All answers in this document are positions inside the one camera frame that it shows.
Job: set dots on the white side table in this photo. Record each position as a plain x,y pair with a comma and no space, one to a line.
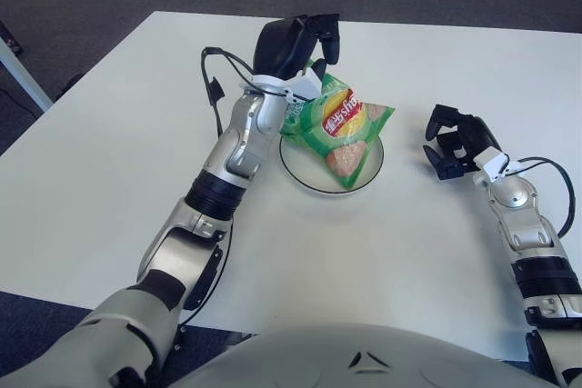
25,79

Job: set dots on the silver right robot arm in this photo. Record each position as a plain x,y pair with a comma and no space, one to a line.
529,224

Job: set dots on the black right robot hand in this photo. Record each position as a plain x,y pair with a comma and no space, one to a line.
482,136

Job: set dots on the green snack bag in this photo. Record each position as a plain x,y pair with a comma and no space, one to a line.
341,133

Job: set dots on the black caster wheel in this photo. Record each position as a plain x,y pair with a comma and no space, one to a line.
10,40

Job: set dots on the grey robot torso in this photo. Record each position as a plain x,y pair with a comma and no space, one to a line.
364,356

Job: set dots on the black bolted base frame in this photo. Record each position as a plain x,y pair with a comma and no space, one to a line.
209,342

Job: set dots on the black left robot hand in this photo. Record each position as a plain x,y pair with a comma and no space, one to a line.
277,49

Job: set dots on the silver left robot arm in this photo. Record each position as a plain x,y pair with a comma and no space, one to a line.
236,147

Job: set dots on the white plate with black rim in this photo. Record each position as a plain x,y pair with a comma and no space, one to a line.
295,170

